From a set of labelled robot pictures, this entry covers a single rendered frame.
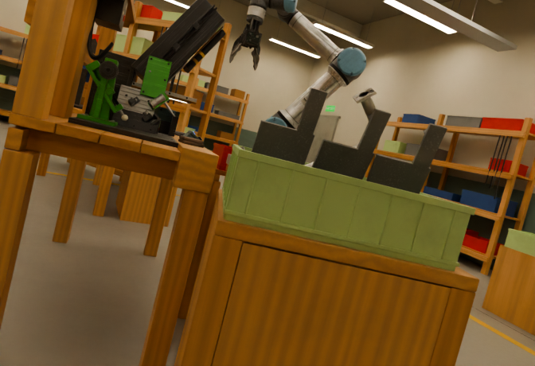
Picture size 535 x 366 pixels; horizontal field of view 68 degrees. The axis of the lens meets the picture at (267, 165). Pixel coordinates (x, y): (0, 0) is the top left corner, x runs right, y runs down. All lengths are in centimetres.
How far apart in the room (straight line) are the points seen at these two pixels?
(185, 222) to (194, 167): 21
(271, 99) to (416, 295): 1114
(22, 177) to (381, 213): 115
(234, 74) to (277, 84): 137
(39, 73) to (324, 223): 104
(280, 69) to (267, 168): 1130
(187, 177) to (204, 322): 64
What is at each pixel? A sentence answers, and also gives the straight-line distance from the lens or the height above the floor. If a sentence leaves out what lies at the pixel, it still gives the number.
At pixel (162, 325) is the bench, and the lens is 168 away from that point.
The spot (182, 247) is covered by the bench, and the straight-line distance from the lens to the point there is 157.
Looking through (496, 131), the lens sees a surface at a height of 197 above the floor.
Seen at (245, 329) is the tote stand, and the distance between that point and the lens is 102.
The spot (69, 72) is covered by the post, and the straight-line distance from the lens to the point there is 190.
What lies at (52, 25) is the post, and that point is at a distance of 154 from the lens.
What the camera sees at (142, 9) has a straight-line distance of 554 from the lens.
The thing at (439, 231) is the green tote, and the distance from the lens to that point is 111.
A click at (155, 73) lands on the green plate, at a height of 119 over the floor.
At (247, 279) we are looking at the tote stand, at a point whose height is 67.
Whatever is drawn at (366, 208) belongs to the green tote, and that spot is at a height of 89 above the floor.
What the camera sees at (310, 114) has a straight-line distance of 106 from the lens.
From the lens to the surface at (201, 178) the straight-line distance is 151.
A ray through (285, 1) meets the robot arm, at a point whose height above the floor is 158.
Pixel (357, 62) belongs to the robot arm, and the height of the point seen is 139.
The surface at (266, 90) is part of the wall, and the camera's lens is 1199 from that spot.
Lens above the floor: 99
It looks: 3 degrees down
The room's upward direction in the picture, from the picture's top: 14 degrees clockwise
